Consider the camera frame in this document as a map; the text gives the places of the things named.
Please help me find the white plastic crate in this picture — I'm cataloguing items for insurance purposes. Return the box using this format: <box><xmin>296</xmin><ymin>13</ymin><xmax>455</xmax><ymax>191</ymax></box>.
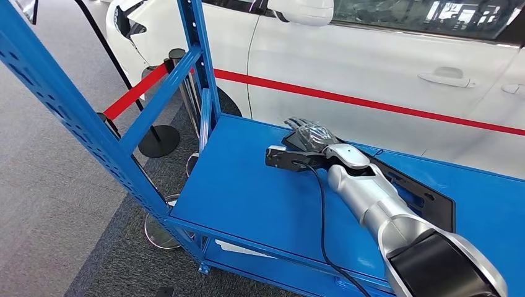
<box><xmin>215</xmin><ymin>239</ymin><xmax>280</xmax><ymax>260</ymax></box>

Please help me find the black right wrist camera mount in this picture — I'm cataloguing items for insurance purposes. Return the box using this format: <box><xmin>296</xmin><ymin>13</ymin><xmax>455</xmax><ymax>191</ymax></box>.
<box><xmin>265</xmin><ymin>144</ymin><xmax>329</xmax><ymax>172</ymax></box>

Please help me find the blue metal shelf rack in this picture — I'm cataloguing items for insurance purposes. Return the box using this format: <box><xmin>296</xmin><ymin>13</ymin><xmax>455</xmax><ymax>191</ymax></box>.
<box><xmin>0</xmin><ymin>0</ymin><xmax>525</xmax><ymax>297</ymax></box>

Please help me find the red barrier belt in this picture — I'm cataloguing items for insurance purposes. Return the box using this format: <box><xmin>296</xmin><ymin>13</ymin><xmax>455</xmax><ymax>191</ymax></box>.
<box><xmin>189</xmin><ymin>67</ymin><xmax>525</xmax><ymax>137</ymax></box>
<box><xmin>103</xmin><ymin>62</ymin><xmax>170</xmax><ymax>121</ymax></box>

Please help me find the white car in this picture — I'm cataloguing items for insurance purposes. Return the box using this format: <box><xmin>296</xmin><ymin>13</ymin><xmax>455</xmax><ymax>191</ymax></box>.
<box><xmin>105</xmin><ymin>0</ymin><xmax>525</xmax><ymax>181</ymax></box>

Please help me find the black pole with round base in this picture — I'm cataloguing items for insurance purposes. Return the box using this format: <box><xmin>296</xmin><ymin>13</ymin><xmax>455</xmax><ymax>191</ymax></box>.
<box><xmin>72</xmin><ymin>0</ymin><xmax>181</xmax><ymax>159</ymax></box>

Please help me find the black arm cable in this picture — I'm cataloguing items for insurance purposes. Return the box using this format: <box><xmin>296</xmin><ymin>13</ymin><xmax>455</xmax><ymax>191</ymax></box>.
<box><xmin>293</xmin><ymin>161</ymin><xmax>372</xmax><ymax>297</ymax></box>

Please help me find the black plastic panel part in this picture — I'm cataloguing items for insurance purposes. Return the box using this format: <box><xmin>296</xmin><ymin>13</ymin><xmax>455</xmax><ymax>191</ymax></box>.
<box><xmin>282</xmin><ymin>130</ymin><xmax>456</xmax><ymax>234</ymax></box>

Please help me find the chrome stanchion post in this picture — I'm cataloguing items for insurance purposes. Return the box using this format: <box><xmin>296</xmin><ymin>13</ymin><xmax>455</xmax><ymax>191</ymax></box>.
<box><xmin>163</xmin><ymin>48</ymin><xmax>202</xmax><ymax>178</ymax></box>
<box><xmin>96</xmin><ymin>111</ymin><xmax>194</xmax><ymax>252</ymax></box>

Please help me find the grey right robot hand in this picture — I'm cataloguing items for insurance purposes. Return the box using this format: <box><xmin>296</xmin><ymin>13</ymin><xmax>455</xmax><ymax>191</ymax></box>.
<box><xmin>284</xmin><ymin>118</ymin><xmax>341</xmax><ymax>155</ymax></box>

